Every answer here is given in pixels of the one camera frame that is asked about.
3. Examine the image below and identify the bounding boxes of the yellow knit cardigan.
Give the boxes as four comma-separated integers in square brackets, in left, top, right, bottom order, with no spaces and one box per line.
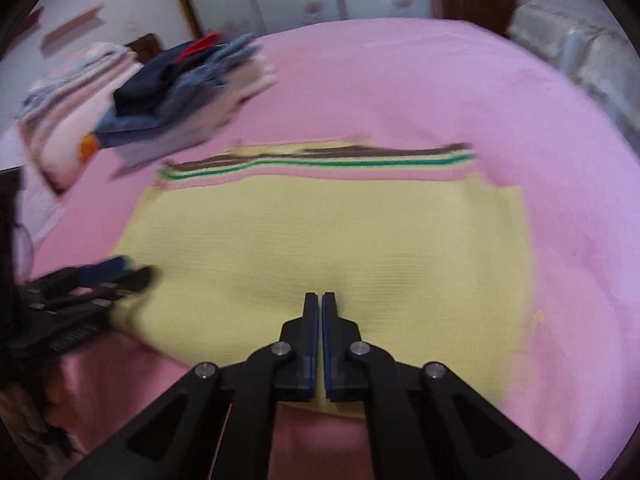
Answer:
[107,140,538,418]

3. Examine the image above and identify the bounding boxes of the pink plush bed blanket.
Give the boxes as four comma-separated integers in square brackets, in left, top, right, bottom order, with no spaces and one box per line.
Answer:
[20,17,640,478]

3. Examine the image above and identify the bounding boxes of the folded denim jeans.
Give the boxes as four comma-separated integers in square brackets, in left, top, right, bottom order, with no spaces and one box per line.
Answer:
[95,32,266,150]

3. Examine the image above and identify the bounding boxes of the dark wooden headboard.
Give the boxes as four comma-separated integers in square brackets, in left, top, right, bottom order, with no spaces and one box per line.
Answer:
[125,32,163,63]

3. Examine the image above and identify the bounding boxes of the red cloth item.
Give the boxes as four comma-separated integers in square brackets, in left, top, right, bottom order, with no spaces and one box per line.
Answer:
[177,34,221,61]

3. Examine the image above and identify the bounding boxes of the pink wall shelf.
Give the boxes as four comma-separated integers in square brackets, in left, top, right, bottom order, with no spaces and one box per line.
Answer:
[40,4,105,53]

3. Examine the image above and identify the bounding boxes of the folded white garment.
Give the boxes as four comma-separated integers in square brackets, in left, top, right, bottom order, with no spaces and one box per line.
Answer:
[112,57,278,181]

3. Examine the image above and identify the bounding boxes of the folded navy garment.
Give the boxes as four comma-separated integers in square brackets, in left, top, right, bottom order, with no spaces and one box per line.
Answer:
[114,42,221,116]

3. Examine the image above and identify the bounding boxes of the white cartoon print pillow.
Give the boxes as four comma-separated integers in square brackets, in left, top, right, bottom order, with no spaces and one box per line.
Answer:
[15,160,66,271]

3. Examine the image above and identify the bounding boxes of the lace covered furniture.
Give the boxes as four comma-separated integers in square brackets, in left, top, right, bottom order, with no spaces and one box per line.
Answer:
[505,0,640,136]

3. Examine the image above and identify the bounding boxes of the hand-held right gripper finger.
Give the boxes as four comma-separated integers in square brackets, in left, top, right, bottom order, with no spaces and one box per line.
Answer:
[62,291,320,480]
[321,291,581,480]

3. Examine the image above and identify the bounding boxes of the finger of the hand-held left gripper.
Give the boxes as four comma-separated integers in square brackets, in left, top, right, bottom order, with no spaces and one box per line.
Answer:
[35,266,157,313]
[27,256,133,293]

